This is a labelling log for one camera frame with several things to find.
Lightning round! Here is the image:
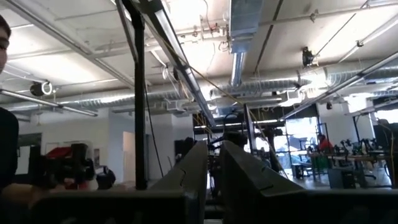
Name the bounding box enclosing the silver ventilation duct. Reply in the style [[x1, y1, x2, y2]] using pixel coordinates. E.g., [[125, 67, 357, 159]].
[[228, 0, 265, 88]]

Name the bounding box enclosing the person in red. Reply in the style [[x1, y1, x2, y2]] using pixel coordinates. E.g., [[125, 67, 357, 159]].
[[317, 133, 334, 153]]

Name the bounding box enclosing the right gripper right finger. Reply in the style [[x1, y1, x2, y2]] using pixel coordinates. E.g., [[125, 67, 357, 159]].
[[221, 140, 304, 206]]

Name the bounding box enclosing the black rig frame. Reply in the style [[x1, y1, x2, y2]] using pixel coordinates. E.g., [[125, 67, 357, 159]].
[[114, 0, 217, 190]]

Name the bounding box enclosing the ceiling spotlight with white ring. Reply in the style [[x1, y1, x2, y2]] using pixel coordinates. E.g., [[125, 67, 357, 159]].
[[29, 80, 53, 97]]

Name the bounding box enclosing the background workbench with robots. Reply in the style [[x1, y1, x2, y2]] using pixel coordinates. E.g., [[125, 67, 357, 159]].
[[307, 136, 398, 189]]

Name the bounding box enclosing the black and red machine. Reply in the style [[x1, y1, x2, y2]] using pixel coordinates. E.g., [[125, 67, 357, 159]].
[[29, 142, 116, 191]]

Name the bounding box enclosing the black ceiling speaker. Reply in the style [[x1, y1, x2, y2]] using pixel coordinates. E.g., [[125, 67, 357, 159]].
[[302, 46, 317, 67]]

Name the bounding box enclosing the person in black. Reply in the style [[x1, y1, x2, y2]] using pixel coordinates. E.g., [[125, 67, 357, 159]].
[[0, 14, 63, 224]]

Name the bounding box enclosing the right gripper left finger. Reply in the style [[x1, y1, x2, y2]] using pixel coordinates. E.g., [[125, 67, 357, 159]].
[[149, 141, 209, 200]]

